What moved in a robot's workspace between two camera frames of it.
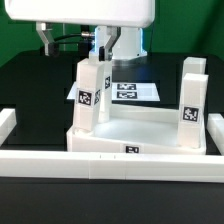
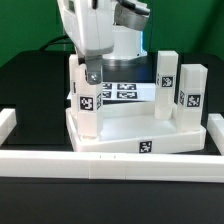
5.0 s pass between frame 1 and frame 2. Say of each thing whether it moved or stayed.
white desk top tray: moved
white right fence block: stayed
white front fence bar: stayed
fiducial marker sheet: stayed
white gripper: moved
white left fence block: stayed
